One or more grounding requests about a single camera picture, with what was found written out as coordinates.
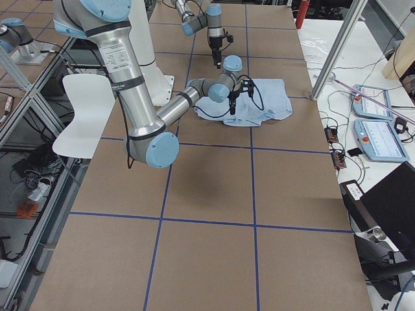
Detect aluminium frame rail left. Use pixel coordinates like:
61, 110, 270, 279
1, 39, 80, 310

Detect white plastic chair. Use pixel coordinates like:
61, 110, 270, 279
53, 73, 115, 159

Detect teach pendant tablet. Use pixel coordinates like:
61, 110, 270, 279
353, 119, 410, 163
351, 84, 395, 121

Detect light blue button shirt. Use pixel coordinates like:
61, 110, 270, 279
194, 78, 292, 127

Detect brown paper table mat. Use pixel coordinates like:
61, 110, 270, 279
31, 5, 371, 310

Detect black laptop on stand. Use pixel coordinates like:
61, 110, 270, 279
340, 161, 414, 300

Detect orange black connector box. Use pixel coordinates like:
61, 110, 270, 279
324, 126, 339, 143

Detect red cylinder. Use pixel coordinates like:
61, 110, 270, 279
296, 0, 310, 29

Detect aluminium frame post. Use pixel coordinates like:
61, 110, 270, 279
311, 0, 368, 101

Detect black smartphone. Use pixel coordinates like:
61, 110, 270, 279
346, 148, 364, 159

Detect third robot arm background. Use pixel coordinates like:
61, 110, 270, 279
1, 17, 56, 65

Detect lower teach pendant tablet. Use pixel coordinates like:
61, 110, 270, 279
353, 119, 410, 163

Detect orange box under table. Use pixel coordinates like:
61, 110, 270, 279
16, 200, 39, 219

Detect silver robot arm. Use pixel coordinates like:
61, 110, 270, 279
162, 1, 233, 69
53, 1, 243, 168

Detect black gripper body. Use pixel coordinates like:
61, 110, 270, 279
208, 36, 223, 58
228, 91, 239, 107

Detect reacher grabber stick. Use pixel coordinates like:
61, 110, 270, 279
329, 73, 415, 126

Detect upper teach pendant tablet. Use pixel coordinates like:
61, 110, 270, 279
351, 84, 395, 121

